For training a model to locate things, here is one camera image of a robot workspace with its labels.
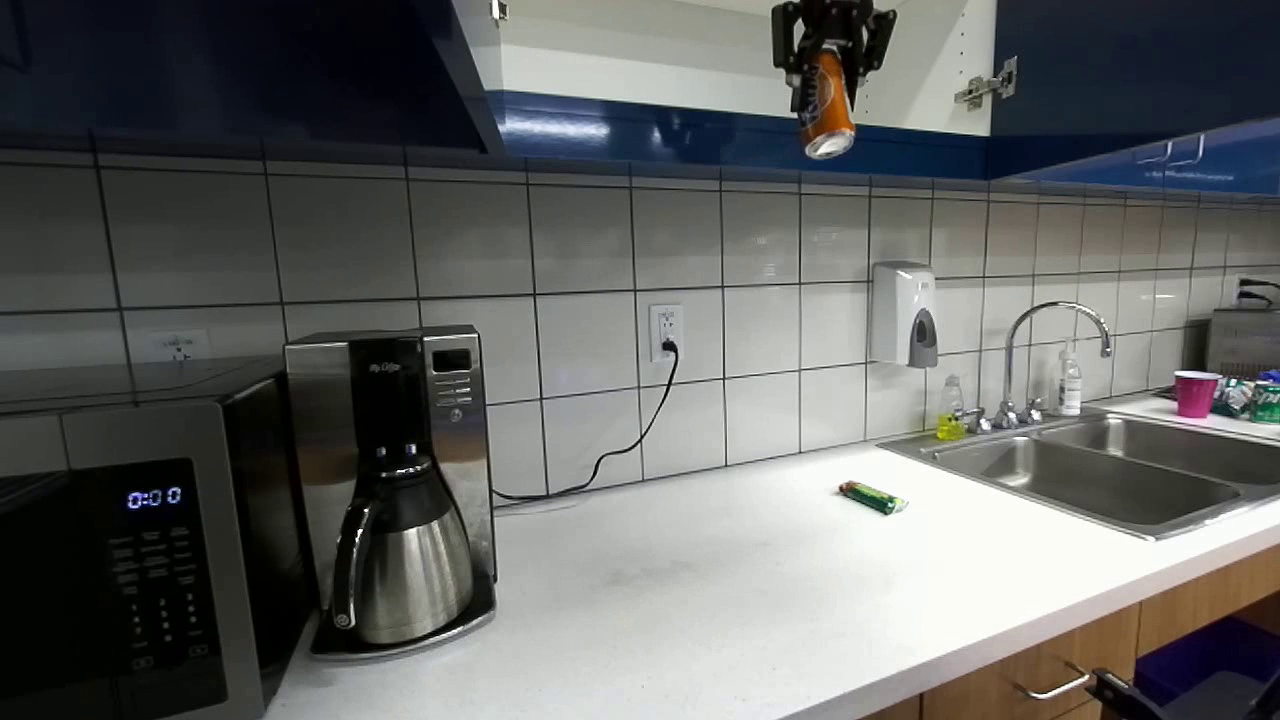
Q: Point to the orange drink can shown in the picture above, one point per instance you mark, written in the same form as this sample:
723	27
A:
831	120

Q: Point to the stainless steel sink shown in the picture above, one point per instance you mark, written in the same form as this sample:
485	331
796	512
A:
1105	482

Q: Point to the pink plastic cup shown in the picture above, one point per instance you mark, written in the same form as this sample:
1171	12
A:
1196	396

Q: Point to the chrome sink faucet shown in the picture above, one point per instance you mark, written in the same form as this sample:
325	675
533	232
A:
1023	333

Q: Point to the white wall soap dispenser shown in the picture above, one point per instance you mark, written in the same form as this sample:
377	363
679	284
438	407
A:
905	315

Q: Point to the black steel microwave oven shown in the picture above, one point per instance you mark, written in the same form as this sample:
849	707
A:
120	575

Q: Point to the black coffee maker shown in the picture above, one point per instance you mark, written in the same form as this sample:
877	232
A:
447	403

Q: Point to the blue cabinet door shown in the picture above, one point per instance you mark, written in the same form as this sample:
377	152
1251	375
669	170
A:
227	67
1146	82

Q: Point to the grey countertop appliance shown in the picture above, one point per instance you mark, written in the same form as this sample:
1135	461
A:
1246	333

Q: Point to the white wall outlet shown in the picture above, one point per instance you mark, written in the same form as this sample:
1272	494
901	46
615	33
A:
183	350
666	333

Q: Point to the small white bottle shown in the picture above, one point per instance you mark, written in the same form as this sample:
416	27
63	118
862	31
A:
1073	391

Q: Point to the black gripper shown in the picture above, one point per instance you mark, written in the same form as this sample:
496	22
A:
835	22

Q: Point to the silver cabinet hinge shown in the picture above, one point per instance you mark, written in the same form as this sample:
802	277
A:
985	85
496	8

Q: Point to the blue plastic bin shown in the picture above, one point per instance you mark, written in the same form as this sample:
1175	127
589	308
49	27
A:
1206	666

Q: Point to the small green packet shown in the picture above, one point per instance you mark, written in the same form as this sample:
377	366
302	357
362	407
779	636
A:
868	497

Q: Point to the green dish items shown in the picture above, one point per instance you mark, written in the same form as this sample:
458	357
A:
1254	403

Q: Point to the steel coffee carafe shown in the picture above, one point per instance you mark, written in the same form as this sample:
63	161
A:
405	564

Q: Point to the yellow dish soap bottle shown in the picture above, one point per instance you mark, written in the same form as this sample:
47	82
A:
951	420

